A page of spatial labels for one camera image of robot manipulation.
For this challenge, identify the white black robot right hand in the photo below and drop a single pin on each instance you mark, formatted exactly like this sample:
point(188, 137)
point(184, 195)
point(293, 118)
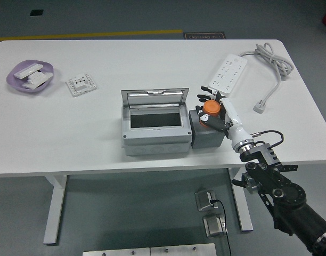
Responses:
point(235, 120)

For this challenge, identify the orange cylinder object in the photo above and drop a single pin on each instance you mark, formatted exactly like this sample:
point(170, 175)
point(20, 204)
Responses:
point(212, 106)

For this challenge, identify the grey lidded enclosure box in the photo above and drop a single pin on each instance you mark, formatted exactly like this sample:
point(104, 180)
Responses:
point(157, 133)

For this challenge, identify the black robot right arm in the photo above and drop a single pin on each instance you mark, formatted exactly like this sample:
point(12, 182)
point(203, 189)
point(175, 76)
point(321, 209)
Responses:
point(285, 197)

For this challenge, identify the dark grey cube holder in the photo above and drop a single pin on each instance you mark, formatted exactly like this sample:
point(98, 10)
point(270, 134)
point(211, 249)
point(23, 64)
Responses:
point(205, 140)

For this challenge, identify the white power strip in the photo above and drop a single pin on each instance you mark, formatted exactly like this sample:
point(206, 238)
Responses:
point(229, 72)

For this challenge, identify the black table control panel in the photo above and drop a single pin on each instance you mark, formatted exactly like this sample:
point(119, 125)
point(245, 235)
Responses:
point(291, 168)

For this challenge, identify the metal foot pedal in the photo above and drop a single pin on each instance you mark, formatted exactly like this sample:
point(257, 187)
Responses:
point(213, 226)
point(204, 200)

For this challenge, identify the brown floor sign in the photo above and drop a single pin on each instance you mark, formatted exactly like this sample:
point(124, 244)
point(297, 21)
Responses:
point(204, 36)

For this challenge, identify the white table leg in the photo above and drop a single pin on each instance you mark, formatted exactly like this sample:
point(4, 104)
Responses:
point(55, 208)
point(245, 213)

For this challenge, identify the grey metal plate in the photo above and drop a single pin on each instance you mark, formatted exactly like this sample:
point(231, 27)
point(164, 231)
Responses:
point(115, 252)
point(184, 250)

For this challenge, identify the long white plastic bar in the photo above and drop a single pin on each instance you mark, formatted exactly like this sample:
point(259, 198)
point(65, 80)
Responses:
point(27, 71)

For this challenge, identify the purple dish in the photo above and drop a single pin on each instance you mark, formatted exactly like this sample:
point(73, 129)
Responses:
point(15, 82)

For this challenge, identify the white wall socket panel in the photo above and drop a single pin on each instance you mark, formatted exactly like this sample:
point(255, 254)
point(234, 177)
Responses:
point(80, 85)

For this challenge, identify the white plastic switch piece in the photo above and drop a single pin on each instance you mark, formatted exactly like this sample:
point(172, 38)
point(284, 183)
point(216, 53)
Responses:
point(44, 76)
point(29, 85)

